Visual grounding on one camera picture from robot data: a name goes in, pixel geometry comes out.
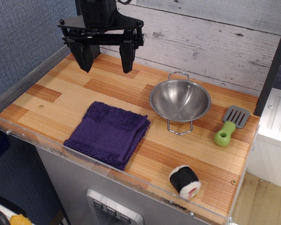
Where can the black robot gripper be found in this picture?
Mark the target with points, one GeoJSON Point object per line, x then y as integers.
{"type": "Point", "coordinates": [100, 23]}

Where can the stainless steel bowl with handles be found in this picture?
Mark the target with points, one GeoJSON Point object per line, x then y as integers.
{"type": "Point", "coordinates": [179, 99]}

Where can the purple folded cloth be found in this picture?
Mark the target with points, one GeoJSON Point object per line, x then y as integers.
{"type": "Point", "coordinates": [108, 134]}

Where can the clear acrylic table guard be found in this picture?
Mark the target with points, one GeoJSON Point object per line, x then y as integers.
{"type": "Point", "coordinates": [45, 107]}

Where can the green and grey toy spatula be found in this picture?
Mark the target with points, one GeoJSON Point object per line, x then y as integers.
{"type": "Point", "coordinates": [235, 117]}

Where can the plush sushi roll toy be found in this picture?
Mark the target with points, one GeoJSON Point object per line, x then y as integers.
{"type": "Point", "coordinates": [185, 181]}

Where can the silver dispenser panel with buttons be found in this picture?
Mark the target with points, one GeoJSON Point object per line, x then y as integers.
{"type": "Point", "coordinates": [107, 211]}

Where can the yellow object at bottom left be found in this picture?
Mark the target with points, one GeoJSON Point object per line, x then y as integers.
{"type": "Point", "coordinates": [19, 220]}

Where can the white cabinet on right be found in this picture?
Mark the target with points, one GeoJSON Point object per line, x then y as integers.
{"type": "Point", "coordinates": [269, 139]}

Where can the dark vertical post on right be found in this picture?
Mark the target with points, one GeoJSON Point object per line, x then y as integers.
{"type": "Point", "coordinates": [269, 82]}

